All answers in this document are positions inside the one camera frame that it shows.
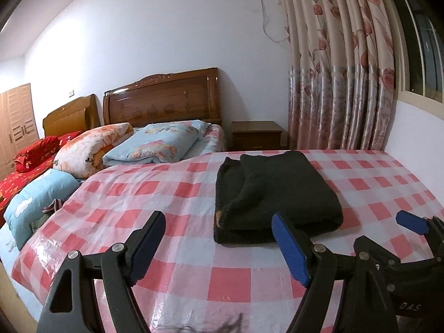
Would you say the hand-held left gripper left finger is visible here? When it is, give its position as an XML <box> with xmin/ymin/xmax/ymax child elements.
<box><xmin>36</xmin><ymin>211</ymin><xmax>166</xmax><ymax>333</ymax></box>

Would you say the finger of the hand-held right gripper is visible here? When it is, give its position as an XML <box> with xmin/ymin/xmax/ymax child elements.
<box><xmin>353</xmin><ymin>235</ymin><xmax>435</xmax><ymax>275</ymax></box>
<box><xmin>395</xmin><ymin>210</ymin><xmax>444</xmax><ymax>260</ymax></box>

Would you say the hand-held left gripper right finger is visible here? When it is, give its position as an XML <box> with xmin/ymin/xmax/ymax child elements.
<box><xmin>272</xmin><ymin>212</ymin><xmax>398</xmax><ymax>333</ymax></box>

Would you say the black knit sweater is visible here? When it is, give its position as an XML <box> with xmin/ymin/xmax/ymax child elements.
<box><xmin>213</xmin><ymin>150</ymin><xmax>344</xmax><ymax>245</ymax></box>

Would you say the pink checkered bed cover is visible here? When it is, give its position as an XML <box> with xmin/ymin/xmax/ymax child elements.
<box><xmin>10</xmin><ymin>149</ymin><xmax>444</xmax><ymax>333</ymax></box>

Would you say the small pink grey cloth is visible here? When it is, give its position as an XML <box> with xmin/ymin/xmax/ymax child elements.
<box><xmin>42</xmin><ymin>198</ymin><xmax>63</xmax><ymax>214</ymax></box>

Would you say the blue floral folded quilt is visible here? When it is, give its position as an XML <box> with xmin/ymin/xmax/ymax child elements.
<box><xmin>103</xmin><ymin>120</ymin><xmax>212</xmax><ymax>167</ymax></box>

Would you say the green cloth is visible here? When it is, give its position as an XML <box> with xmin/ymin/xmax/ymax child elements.
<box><xmin>29</xmin><ymin>211</ymin><xmax>52</xmax><ymax>233</ymax></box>

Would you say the orange floral folded quilt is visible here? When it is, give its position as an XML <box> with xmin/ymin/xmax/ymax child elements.
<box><xmin>53</xmin><ymin>122</ymin><xmax>134</xmax><ymax>181</ymax></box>

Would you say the wooden nightstand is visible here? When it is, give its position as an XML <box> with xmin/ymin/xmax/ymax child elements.
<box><xmin>231</xmin><ymin>121</ymin><xmax>283</xmax><ymax>151</ymax></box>

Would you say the light blue cloud pillow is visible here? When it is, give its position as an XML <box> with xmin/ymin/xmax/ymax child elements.
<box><xmin>3</xmin><ymin>169</ymin><xmax>81</xmax><ymax>250</ymax></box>

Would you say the light floral bed sheet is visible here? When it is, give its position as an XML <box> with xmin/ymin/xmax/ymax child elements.
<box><xmin>201</xmin><ymin>124</ymin><xmax>228</xmax><ymax>153</ymax></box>

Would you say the red patterned bed sheet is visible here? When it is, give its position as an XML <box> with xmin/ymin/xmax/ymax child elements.
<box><xmin>0</xmin><ymin>130</ymin><xmax>84</xmax><ymax>229</ymax></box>

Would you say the red folded quilt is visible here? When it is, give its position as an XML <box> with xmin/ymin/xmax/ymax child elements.
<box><xmin>13</xmin><ymin>135</ymin><xmax>60</xmax><ymax>172</ymax></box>

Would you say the small wooden headboard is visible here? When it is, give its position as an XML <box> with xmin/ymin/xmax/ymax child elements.
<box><xmin>42</xmin><ymin>94</ymin><xmax>101</xmax><ymax>137</ymax></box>

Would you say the large wooden headboard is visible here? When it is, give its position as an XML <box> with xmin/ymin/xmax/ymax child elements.
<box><xmin>103</xmin><ymin>67</ymin><xmax>223</xmax><ymax>127</ymax></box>

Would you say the pink floral curtain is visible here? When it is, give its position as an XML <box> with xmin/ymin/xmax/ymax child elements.
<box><xmin>275</xmin><ymin>0</ymin><xmax>398</xmax><ymax>151</ymax></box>

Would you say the light wooden wardrobe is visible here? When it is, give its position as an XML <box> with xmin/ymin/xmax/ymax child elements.
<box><xmin>0</xmin><ymin>83</ymin><xmax>39</xmax><ymax>181</ymax></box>

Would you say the window with cream frame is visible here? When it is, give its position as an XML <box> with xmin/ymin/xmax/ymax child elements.
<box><xmin>383</xmin><ymin>0</ymin><xmax>444</xmax><ymax>105</ymax></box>

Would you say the thin wall cable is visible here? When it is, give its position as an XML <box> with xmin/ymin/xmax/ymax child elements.
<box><xmin>258</xmin><ymin>0</ymin><xmax>290</xmax><ymax>43</ymax></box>

